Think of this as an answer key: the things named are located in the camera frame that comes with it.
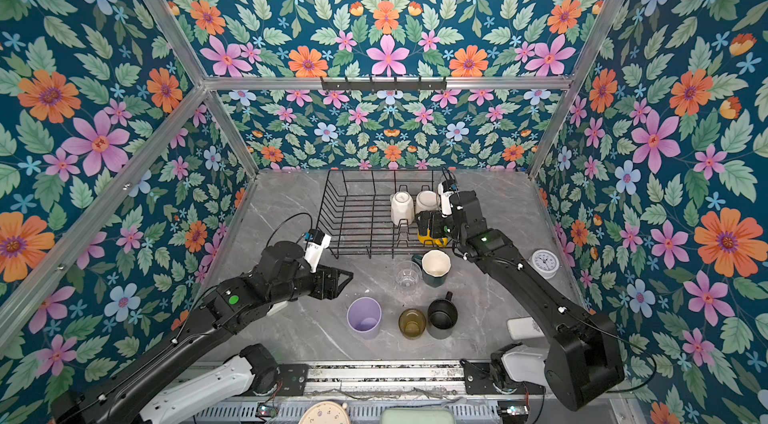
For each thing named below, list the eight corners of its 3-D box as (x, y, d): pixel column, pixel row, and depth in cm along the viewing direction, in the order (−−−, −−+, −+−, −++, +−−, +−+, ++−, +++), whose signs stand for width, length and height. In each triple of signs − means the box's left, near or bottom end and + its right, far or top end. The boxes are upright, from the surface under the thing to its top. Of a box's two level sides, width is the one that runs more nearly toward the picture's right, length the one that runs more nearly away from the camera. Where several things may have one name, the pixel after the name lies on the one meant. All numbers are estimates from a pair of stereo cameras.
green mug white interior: (424, 294, 89) (426, 279, 81) (414, 268, 94) (415, 252, 86) (452, 284, 91) (456, 269, 83) (440, 260, 96) (443, 244, 88)
